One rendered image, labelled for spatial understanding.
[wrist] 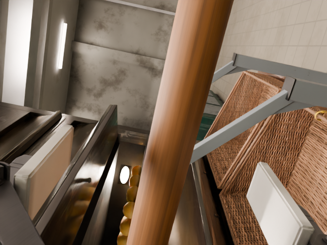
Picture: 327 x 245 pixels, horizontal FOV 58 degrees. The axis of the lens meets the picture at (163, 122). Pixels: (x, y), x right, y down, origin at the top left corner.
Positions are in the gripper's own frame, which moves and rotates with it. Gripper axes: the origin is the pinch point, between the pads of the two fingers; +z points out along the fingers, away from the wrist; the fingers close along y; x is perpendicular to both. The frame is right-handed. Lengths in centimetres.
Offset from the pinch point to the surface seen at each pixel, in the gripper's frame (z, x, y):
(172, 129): -1.2, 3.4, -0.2
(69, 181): 61, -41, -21
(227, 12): -0.7, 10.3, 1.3
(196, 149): 38.3, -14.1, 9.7
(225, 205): 81, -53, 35
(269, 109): 38.3, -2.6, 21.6
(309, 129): 88, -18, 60
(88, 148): 85, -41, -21
